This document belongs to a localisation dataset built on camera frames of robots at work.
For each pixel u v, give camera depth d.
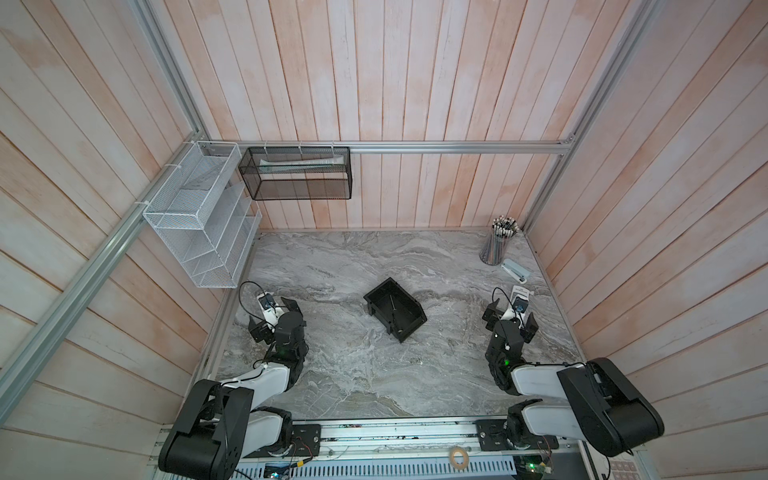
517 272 1.05
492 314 0.80
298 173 1.04
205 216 0.71
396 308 0.96
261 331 0.74
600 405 0.42
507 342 0.66
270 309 0.71
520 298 0.74
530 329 0.77
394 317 0.95
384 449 0.73
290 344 0.66
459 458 0.72
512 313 0.73
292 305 0.82
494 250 1.05
